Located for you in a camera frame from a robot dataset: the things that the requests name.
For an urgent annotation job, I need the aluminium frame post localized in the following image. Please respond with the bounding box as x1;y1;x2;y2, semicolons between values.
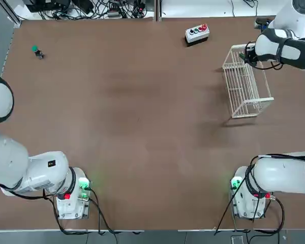
154;0;162;22

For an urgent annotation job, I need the white button control box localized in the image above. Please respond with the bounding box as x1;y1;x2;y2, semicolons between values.
185;24;210;48

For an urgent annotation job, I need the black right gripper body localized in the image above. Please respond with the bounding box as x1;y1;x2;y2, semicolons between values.
243;43;258;64

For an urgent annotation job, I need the white wire rack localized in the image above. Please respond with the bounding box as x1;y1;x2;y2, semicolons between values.
221;43;275;119

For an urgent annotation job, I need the green push button switch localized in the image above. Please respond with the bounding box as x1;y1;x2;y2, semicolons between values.
31;45;45;60

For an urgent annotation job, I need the black base cable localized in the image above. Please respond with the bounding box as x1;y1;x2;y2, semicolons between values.
87;187;118;244
44;195;89;234
246;197;286;244
214;177;245;237

